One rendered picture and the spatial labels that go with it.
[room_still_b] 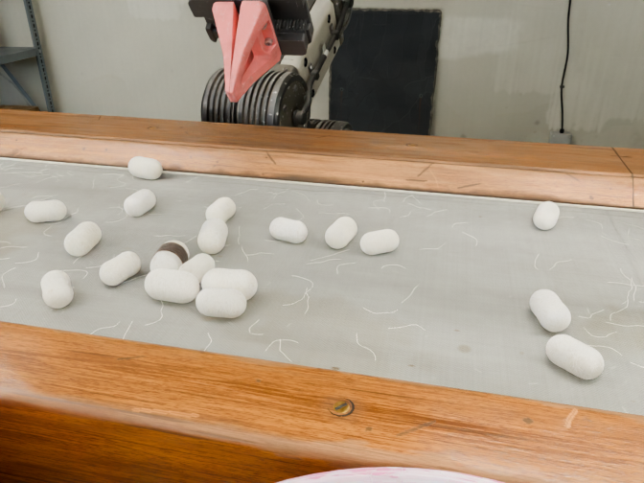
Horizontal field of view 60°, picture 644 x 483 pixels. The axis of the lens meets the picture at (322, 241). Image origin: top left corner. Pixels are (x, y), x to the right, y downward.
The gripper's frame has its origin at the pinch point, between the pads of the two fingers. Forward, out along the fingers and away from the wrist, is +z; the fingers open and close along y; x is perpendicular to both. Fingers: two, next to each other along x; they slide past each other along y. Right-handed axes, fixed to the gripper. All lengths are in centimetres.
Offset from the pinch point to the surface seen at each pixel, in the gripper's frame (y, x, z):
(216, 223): 1.3, 0.1, 12.5
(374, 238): 13.5, 1.4, 12.0
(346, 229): 11.3, 1.9, 11.3
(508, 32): 37, 144, -138
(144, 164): -11.3, 8.0, 3.5
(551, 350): 25.0, -5.1, 20.4
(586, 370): 26.6, -5.8, 21.4
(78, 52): -152, 148, -127
